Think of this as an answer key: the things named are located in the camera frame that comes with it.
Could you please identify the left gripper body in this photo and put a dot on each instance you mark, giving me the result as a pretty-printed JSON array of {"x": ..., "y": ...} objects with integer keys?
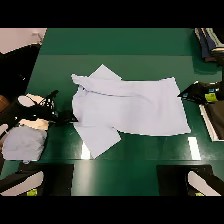
[{"x": 66, "y": 117}]

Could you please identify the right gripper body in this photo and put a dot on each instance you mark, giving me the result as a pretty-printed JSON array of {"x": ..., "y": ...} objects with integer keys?
[{"x": 191, "y": 92}]

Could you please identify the white shirt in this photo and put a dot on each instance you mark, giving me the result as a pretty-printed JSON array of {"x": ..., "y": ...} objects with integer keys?
[{"x": 133, "y": 106}]

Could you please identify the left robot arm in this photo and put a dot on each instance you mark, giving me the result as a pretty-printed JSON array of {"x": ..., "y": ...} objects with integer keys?
[{"x": 29, "y": 100}]

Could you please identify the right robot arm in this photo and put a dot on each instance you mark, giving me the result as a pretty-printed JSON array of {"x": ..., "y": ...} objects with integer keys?
[{"x": 200, "y": 178}]

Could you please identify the pale grey garment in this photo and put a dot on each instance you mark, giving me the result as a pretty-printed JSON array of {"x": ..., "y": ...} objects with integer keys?
[{"x": 24, "y": 144}]

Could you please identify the heap of clothes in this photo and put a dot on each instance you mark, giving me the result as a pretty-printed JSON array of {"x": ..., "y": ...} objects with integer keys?
[{"x": 209, "y": 41}]

